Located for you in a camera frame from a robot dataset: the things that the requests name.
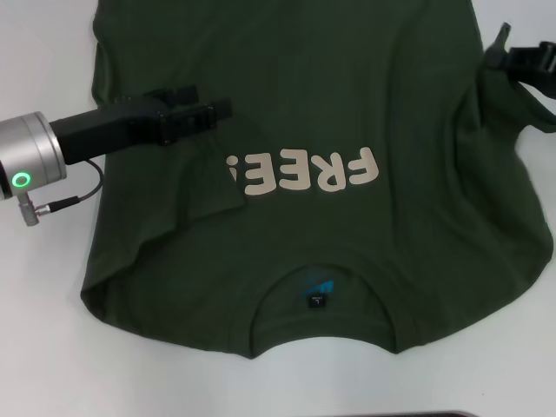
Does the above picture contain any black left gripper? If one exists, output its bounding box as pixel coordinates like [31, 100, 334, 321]
[49, 85, 234, 167]

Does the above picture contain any dark green FREE! t-shirt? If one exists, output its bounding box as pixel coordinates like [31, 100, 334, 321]
[79, 0, 556, 360]

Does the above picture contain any dark grey gripper cable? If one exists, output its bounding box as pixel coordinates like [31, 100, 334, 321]
[46, 157, 104, 213]

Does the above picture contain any silver cable connector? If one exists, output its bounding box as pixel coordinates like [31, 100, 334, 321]
[14, 192, 54, 228]

